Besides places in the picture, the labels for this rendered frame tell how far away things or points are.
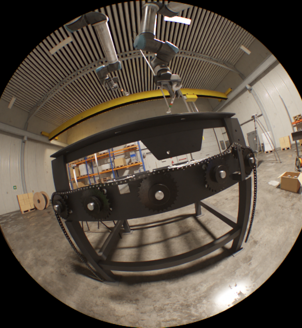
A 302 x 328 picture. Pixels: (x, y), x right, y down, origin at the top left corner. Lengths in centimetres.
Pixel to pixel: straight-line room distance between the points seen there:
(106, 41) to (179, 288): 189
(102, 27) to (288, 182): 286
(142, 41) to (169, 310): 153
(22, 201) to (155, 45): 759
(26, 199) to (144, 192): 735
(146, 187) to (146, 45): 66
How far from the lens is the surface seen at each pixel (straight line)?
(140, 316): 101
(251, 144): 1080
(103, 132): 45
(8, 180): 1014
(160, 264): 76
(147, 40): 59
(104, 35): 94
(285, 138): 802
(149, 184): 38
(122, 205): 48
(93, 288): 125
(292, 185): 231
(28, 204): 750
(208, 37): 955
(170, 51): 64
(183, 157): 1004
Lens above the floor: 96
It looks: 2 degrees up
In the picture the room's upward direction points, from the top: 13 degrees counter-clockwise
